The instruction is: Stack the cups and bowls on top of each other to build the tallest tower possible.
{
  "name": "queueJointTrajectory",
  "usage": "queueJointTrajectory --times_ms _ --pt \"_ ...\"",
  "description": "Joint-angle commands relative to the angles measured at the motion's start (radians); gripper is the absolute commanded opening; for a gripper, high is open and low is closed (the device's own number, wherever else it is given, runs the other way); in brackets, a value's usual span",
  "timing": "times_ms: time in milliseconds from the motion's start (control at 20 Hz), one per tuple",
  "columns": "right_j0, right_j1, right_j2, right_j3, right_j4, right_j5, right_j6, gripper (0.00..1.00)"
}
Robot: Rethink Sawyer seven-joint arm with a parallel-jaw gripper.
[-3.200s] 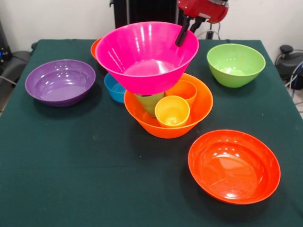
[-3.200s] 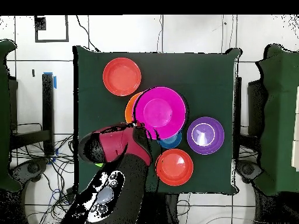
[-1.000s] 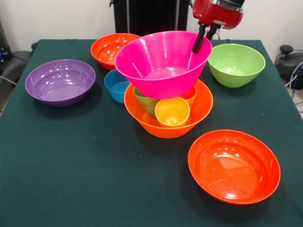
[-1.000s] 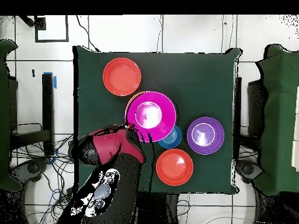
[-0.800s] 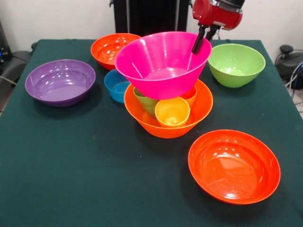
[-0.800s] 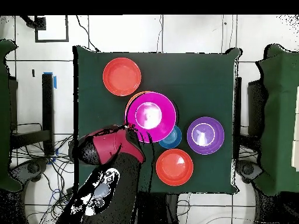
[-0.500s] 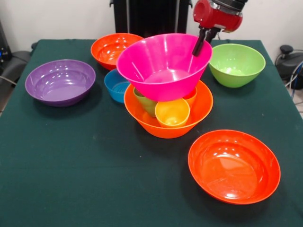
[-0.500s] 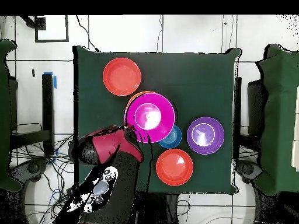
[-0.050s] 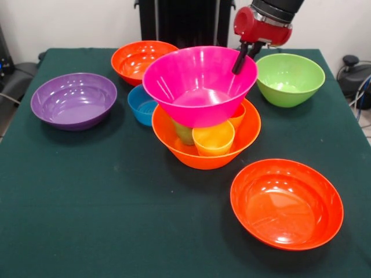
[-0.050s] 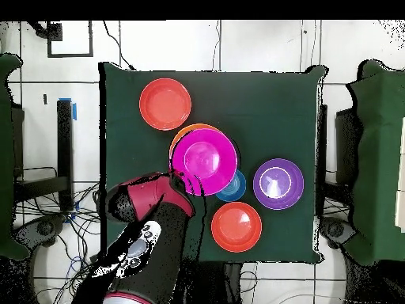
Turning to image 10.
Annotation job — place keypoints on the black metal stand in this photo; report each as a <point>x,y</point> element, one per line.
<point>65,142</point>

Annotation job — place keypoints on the blue plastic bowl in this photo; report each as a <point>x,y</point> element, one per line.
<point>235,190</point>

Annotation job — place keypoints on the orange plastic bowl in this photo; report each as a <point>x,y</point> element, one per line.
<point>182,133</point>

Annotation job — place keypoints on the black square floor frame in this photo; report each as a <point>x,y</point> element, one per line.
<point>69,55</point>

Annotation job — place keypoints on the red plastic bowl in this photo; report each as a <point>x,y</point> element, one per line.
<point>237,226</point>
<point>165,104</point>

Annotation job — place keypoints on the purple plastic bowl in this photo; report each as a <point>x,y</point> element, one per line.
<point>278,183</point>

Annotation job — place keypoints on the white paper sheet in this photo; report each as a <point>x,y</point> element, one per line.
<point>401,174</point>

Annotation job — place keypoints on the blue tape strip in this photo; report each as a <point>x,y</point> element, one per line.
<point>74,110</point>

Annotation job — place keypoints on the black computer tower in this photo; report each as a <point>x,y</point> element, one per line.
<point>348,142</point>

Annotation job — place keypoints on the neighbouring green cloth table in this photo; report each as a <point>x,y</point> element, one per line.
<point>6,158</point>
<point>379,158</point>

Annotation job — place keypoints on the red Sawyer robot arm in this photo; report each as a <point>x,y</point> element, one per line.
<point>148,196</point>

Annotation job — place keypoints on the dark green table cloth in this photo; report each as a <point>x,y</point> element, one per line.
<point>136,152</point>

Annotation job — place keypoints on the black rounded floor machine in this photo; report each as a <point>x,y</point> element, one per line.
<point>335,229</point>
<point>44,228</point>

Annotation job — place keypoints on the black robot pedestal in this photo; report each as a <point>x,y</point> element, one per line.
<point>221,281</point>

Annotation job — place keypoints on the pink plastic bowl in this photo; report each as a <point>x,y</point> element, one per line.
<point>202,158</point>

